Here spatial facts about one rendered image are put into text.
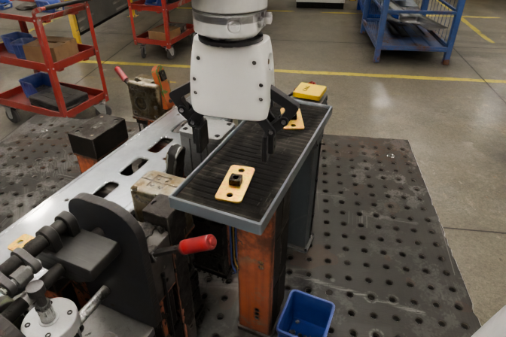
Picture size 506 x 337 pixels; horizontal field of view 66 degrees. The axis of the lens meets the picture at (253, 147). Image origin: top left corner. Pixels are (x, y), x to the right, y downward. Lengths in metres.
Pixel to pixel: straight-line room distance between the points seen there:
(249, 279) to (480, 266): 1.62
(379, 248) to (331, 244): 0.13
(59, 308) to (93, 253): 0.07
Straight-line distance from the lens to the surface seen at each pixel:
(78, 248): 0.52
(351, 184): 1.37
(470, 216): 2.57
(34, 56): 3.15
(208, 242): 0.50
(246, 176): 0.58
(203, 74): 0.48
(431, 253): 1.20
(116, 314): 0.69
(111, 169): 0.93
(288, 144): 0.66
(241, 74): 0.46
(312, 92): 0.86
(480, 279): 2.22
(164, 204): 0.65
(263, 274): 0.79
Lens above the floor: 1.51
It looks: 32 degrees down
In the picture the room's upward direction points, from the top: straight up
